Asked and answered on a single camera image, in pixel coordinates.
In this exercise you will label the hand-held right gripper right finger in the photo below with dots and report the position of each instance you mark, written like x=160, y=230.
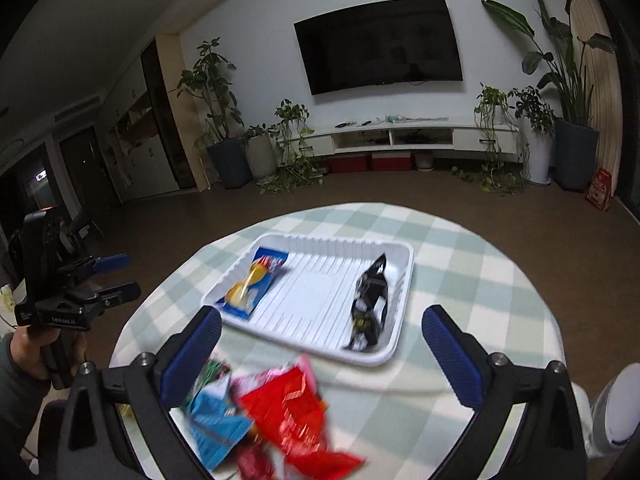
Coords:
x=450, y=355

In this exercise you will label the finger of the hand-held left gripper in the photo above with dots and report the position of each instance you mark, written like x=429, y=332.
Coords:
x=120, y=292
x=115, y=261

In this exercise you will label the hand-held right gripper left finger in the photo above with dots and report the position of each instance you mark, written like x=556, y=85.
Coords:
x=192, y=355

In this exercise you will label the green snack packet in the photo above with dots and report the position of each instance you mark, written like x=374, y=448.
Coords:
x=212, y=370

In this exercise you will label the light blue snack packet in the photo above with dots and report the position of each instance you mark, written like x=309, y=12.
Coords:
x=215, y=425

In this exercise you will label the white plastic tray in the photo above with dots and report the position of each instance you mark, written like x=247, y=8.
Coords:
x=310, y=290

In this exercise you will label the person's left forearm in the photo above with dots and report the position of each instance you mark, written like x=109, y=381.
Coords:
x=15, y=400

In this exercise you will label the person's left hand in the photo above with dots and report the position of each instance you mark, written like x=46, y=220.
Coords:
x=25, y=355

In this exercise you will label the round table checked cloth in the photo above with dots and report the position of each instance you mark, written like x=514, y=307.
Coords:
x=450, y=270

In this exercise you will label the blue yellow snack packet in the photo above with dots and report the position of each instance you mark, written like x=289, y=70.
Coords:
x=255, y=280

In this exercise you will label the black snack packet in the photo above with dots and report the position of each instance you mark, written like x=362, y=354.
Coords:
x=370, y=295

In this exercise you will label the dark grey round plant pot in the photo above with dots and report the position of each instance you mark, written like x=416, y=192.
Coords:
x=230, y=165

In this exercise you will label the white round appliance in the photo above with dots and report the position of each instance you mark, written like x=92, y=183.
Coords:
x=612, y=410

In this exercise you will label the beige plant pot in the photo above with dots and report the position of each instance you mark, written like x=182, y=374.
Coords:
x=261, y=157

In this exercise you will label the small white pot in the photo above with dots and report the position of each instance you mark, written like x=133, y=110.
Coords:
x=425, y=161

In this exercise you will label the tall bushy houseplant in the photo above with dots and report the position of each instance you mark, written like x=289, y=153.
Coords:
x=210, y=90

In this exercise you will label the red storage box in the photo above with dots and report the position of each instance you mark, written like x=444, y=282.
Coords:
x=349, y=163
x=391, y=161

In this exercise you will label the trailing vine houseplant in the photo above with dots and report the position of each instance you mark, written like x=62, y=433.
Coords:
x=292, y=160

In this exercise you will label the white plant pot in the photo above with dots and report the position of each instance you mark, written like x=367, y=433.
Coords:
x=539, y=160

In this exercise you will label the red paper bag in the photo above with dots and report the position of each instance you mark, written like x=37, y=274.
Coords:
x=599, y=190

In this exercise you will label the white television console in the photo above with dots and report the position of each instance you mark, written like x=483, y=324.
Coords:
x=450, y=132

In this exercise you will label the dark grey square plant pot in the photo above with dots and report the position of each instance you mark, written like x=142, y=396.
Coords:
x=575, y=155

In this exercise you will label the hanging pothos plant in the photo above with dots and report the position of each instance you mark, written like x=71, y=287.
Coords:
x=492, y=105

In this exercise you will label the small leafy houseplant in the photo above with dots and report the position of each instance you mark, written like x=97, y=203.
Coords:
x=535, y=110

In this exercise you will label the tall broad-leaf houseplant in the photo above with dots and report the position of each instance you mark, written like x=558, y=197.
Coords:
x=565, y=70

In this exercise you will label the white wall cabinet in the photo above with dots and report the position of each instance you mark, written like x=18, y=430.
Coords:
x=145, y=160

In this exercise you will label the black wall television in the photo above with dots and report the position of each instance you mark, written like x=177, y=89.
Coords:
x=375, y=45

